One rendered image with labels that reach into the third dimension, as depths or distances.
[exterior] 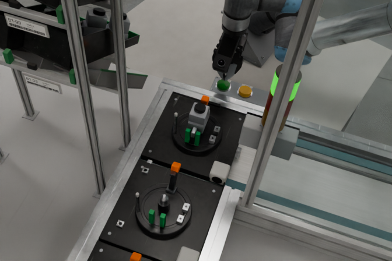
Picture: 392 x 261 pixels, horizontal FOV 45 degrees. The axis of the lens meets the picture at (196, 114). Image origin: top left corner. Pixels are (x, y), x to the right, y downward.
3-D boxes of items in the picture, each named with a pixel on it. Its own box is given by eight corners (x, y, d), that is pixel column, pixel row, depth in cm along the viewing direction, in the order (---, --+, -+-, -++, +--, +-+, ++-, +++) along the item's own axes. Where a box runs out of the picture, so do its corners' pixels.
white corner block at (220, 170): (213, 167, 129) (214, 159, 126) (228, 172, 128) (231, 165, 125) (207, 181, 126) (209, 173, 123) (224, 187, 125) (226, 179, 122)
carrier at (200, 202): (138, 162, 128) (137, 136, 118) (222, 191, 125) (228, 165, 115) (98, 242, 114) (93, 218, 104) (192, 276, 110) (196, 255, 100)
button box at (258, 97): (213, 88, 154) (216, 74, 149) (276, 106, 151) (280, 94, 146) (207, 103, 150) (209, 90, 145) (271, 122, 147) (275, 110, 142)
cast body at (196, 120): (194, 112, 131) (196, 95, 126) (209, 116, 130) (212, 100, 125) (184, 135, 126) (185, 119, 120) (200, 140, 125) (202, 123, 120)
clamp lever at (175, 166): (168, 184, 119) (174, 161, 116) (176, 187, 119) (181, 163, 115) (164, 193, 116) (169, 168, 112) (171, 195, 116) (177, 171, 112)
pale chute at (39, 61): (61, 58, 146) (66, 44, 145) (96, 74, 142) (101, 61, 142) (-2, 48, 119) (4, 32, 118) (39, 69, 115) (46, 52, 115)
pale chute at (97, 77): (105, 71, 143) (111, 58, 143) (142, 89, 140) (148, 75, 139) (52, 65, 116) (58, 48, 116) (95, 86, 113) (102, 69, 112)
